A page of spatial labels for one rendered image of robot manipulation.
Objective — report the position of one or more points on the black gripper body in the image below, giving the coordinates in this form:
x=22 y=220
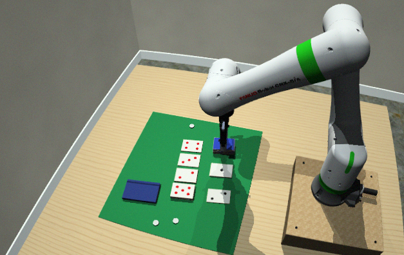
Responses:
x=227 y=115

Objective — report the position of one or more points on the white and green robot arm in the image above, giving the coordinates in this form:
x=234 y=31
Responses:
x=338 y=54

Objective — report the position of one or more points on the green card table mat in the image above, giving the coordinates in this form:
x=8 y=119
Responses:
x=154 y=158

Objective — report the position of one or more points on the blue rectangular block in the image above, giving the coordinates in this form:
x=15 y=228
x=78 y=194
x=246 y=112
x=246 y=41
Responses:
x=141 y=191

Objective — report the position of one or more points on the blue rectangular card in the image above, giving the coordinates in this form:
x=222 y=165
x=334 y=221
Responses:
x=230 y=144

